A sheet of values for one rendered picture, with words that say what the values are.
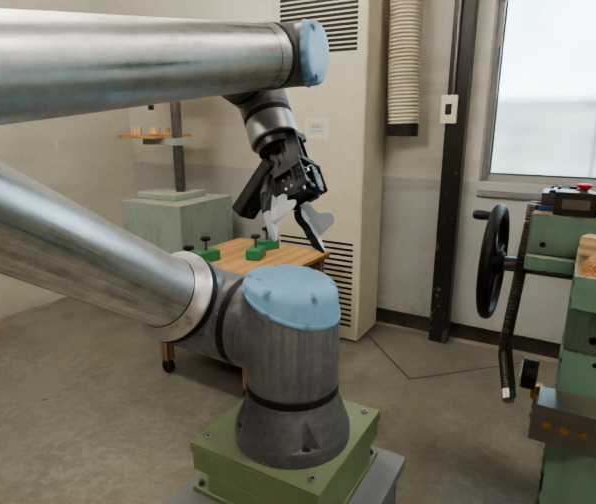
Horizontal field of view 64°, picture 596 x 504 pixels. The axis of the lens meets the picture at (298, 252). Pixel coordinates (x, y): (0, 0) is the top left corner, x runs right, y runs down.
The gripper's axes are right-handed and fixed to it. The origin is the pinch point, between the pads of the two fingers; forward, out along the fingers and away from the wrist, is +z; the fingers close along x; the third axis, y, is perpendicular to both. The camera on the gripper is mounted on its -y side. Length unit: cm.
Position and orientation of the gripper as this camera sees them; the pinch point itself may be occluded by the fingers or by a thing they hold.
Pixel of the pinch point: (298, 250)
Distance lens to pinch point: 80.4
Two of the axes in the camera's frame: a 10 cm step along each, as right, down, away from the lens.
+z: 2.8, 9.1, -3.1
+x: 5.4, 1.2, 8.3
